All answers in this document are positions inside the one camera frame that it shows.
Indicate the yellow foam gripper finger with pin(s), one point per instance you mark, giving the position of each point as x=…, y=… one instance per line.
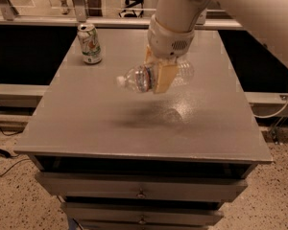
x=149, y=56
x=165, y=74

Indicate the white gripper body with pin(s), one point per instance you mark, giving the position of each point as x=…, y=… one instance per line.
x=167, y=44

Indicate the clear crinkled water bottle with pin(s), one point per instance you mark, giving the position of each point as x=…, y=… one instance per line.
x=141, y=79

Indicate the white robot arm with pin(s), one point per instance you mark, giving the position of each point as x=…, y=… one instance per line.
x=259, y=54

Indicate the green white soda can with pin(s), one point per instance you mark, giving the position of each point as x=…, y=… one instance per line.
x=88, y=37

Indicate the grey drawer cabinet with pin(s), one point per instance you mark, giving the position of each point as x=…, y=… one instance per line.
x=85, y=123

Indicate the upper grey drawer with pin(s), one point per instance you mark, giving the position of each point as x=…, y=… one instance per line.
x=142, y=187

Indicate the grey drawer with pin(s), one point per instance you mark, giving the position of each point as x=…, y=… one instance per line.
x=141, y=214
x=142, y=187

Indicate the grey metal railing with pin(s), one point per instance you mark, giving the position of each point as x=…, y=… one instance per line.
x=133, y=14

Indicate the lower grey drawer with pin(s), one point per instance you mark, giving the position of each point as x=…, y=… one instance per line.
x=141, y=214

